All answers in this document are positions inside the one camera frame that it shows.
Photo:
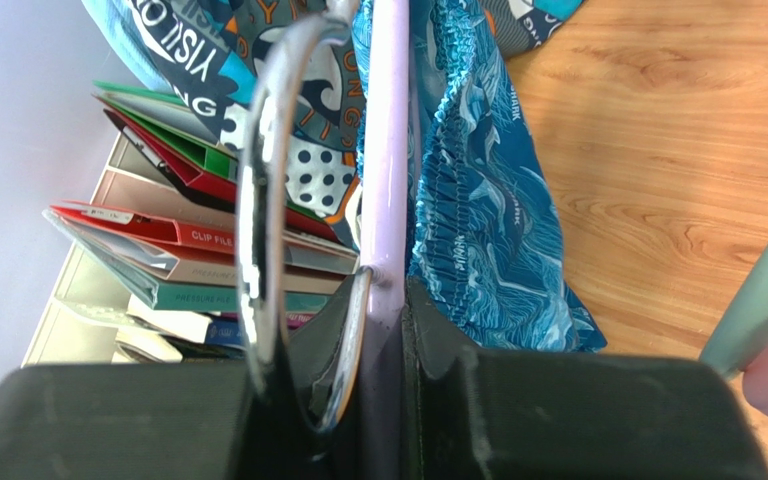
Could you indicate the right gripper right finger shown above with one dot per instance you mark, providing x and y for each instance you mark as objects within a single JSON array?
[{"x": 470, "y": 412}]

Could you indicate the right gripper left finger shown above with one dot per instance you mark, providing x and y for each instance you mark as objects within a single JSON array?
[{"x": 244, "y": 418}]

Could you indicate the purple hanger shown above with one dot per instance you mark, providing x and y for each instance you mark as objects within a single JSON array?
[{"x": 370, "y": 355}]

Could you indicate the blue shark print shorts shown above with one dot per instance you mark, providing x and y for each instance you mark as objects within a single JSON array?
[{"x": 484, "y": 233}]

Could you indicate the patterned navy orange shorts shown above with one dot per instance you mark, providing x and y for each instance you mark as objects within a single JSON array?
[{"x": 230, "y": 60}]

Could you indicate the light blue shorts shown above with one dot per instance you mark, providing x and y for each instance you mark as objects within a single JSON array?
[{"x": 115, "y": 20}]

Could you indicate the books in organizer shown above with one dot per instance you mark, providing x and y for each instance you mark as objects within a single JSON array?
[{"x": 220, "y": 330}]

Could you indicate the white file organizer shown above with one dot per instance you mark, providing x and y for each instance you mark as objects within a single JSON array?
[{"x": 66, "y": 332}]

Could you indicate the red clip file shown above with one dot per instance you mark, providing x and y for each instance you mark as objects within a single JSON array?
[{"x": 157, "y": 232}]

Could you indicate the dark red clip folder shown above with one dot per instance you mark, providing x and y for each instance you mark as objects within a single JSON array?
[{"x": 199, "y": 173}]

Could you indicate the green folder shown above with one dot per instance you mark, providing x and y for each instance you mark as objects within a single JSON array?
[{"x": 171, "y": 113}]

